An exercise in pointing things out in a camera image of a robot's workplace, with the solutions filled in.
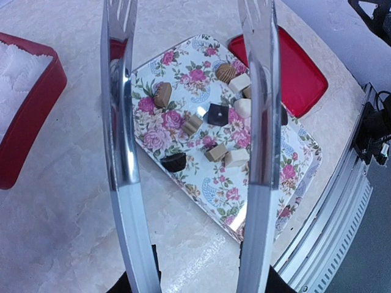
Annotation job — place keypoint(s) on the dark round chocolate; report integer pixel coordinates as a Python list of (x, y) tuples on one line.
[(175, 162)]

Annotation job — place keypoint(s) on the dark square chocolate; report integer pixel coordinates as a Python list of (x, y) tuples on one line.
[(217, 115)]

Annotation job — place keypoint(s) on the round swirl brown chocolate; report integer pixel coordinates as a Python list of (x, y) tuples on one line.
[(225, 73)]

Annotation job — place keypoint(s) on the red box lid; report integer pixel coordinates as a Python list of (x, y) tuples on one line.
[(302, 82)]

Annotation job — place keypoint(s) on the silver metal serving tongs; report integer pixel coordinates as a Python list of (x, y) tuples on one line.
[(259, 25)]

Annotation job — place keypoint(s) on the brown cube chocolate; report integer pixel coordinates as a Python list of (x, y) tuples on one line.
[(216, 153)]

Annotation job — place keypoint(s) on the brown ridged chocolate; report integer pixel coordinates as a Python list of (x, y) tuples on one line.
[(192, 125)]

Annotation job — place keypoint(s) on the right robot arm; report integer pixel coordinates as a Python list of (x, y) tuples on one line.
[(379, 22)]

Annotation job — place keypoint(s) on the white cube chocolate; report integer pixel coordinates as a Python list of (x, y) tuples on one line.
[(243, 107)]

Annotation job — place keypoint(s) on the white square chocolate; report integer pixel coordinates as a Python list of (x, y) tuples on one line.
[(239, 83)]

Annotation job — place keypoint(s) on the red chocolate box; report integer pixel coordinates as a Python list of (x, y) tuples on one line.
[(31, 115)]

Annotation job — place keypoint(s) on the white paper chocolate cups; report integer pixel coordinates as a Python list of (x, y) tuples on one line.
[(20, 70)]

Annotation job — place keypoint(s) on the floral rectangular tray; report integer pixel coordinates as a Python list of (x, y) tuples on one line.
[(190, 67)]

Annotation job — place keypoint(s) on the aluminium table front rail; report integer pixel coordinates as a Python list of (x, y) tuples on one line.
[(312, 260)]

